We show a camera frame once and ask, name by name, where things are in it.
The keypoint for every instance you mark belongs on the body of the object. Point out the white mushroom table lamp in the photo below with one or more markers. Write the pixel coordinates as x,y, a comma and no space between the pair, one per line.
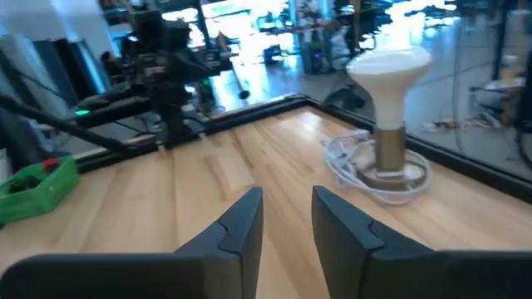
388,83

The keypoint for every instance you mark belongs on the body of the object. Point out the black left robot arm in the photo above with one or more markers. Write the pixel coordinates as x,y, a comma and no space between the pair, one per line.
170,74

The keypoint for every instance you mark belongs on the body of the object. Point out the green plastic basket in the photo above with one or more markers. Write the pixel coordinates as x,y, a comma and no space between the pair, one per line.
45,199

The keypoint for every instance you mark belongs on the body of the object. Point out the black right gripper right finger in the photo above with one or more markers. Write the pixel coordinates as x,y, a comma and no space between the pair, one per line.
345,249

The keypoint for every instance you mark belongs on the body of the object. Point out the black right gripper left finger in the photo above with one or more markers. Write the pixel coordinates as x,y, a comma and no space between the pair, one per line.
232,249

